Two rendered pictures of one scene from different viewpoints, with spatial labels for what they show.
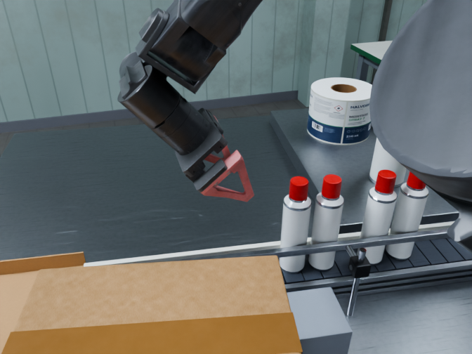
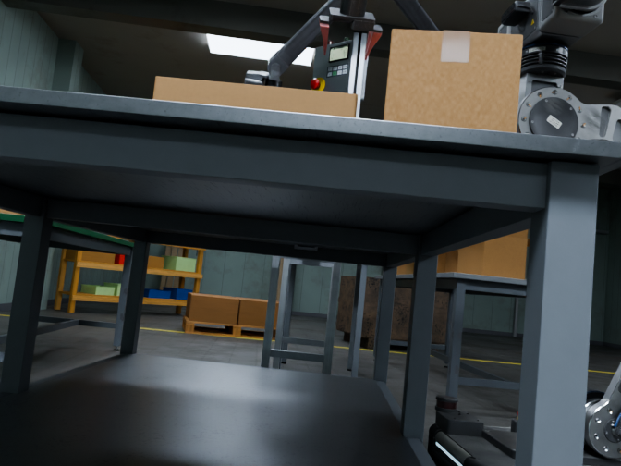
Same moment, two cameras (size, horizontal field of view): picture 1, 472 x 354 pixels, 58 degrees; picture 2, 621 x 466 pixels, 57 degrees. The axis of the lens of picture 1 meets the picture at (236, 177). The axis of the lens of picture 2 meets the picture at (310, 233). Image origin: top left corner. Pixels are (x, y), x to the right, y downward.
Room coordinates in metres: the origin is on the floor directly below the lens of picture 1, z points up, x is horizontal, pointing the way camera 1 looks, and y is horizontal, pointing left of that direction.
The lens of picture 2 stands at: (0.29, 1.27, 0.62)
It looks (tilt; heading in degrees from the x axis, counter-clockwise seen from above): 5 degrees up; 282
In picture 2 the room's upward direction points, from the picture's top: 6 degrees clockwise
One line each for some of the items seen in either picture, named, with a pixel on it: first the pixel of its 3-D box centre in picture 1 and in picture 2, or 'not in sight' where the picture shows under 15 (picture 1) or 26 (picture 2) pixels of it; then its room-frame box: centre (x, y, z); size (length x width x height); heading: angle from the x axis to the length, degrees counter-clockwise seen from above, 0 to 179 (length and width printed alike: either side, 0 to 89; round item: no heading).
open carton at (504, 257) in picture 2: not in sight; (492, 247); (-0.09, -2.33, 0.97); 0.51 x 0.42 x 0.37; 22
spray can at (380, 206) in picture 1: (377, 218); not in sight; (0.67, -0.28, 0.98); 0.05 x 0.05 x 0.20
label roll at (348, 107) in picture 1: (341, 109); not in sight; (1.27, -0.33, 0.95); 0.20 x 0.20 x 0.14
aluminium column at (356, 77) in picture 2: not in sight; (350, 128); (0.58, -0.59, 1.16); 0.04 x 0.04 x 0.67; 10
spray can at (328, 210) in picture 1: (326, 223); not in sight; (0.65, -0.17, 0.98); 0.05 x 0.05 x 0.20
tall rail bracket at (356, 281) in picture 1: (350, 274); not in sight; (0.59, -0.22, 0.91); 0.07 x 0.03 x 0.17; 10
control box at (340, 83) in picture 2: not in sight; (338, 73); (0.65, -0.65, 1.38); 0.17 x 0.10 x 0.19; 155
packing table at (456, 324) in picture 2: not in sight; (452, 331); (0.06, -3.16, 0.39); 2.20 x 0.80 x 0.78; 106
